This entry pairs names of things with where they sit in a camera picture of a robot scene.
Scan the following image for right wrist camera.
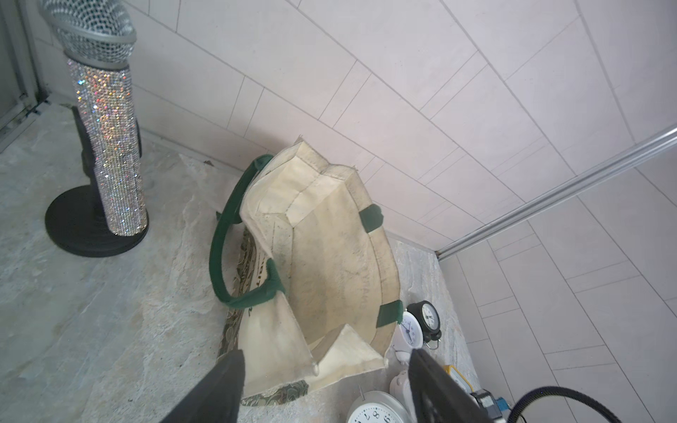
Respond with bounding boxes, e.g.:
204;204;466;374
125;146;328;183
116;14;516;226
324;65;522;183
470;389;511;423

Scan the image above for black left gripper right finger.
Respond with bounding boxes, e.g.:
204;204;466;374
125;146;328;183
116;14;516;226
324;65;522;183
408;349;492;423

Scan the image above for small black alarm clock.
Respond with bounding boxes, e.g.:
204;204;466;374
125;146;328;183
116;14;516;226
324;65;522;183
407;301;442;350

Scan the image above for white twin bell alarm clock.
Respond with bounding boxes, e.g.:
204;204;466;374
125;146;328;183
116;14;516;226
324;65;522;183
346;391;412;423

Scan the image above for white plastic alarm clock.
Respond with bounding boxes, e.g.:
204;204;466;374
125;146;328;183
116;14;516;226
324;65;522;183
391;311;424;365

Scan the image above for canvas tote bag green handles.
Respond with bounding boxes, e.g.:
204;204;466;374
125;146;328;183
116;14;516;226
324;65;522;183
209;140;404;407

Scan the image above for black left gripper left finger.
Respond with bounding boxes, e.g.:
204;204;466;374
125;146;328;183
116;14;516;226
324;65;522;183
161;350;245;423

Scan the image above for yellow square alarm clock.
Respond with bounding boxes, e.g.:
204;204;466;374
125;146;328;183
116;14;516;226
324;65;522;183
444;365;474;395

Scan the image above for black cables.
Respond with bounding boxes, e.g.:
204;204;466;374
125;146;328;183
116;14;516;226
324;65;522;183
506;385;624;423

